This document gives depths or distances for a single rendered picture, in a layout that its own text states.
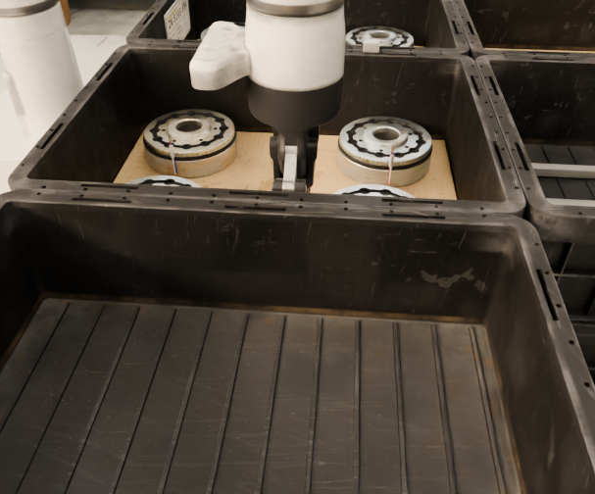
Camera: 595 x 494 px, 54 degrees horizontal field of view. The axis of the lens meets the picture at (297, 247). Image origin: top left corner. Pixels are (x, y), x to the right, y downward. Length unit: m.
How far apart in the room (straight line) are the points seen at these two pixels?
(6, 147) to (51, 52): 0.15
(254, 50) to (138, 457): 0.29
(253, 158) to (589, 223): 0.37
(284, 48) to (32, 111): 0.53
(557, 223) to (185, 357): 0.29
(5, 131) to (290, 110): 0.59
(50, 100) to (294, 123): 0.49
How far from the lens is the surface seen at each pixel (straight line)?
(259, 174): 0.65
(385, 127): 0.67
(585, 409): 0.34
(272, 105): 0.45
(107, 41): 1.44
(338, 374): 0.45
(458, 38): 0.75
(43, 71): 0.86
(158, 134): 0.68
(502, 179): 0.49
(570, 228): 0.47
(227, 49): 0.46
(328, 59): 0.44
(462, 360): 0.48
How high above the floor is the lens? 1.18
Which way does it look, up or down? 40 degrees down
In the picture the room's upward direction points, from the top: straight up
